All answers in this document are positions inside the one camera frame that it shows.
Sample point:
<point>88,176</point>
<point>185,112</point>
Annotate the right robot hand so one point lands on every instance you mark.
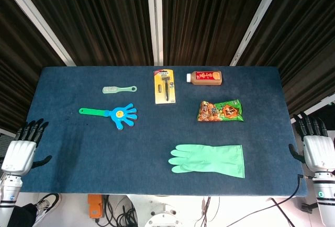
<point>318,153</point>

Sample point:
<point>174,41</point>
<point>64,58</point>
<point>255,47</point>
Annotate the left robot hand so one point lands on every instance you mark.
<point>18,153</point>

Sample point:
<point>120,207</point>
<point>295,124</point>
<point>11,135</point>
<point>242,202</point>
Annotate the blue hand-shaped clapper toy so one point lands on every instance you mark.
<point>119,114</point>

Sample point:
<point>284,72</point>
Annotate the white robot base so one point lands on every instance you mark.
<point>163,215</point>

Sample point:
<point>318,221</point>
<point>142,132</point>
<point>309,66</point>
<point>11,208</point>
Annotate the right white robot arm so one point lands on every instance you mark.
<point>324,198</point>

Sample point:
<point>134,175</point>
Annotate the black and white sneaker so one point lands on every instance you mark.
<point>45,206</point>

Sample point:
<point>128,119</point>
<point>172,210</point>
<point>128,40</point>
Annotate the orange power box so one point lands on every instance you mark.
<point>94,206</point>

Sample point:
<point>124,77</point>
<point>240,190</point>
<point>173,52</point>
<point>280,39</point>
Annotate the green orange snack bag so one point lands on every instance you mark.
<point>220,110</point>

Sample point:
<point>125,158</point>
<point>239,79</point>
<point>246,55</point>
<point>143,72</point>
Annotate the green rubber glove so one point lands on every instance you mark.
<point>209,160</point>

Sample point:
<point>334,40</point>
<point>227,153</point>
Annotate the small green hairbrush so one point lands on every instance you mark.
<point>119,89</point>

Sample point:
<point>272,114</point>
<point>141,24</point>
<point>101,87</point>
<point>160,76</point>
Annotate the brown drink bottle white cap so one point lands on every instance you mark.
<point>205,78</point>

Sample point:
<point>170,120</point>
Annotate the razor in yellow blister pack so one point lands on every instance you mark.
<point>165,87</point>

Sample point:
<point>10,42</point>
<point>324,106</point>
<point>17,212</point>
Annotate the white aluminium frame post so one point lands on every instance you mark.
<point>257,20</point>
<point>36,20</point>
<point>155,20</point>

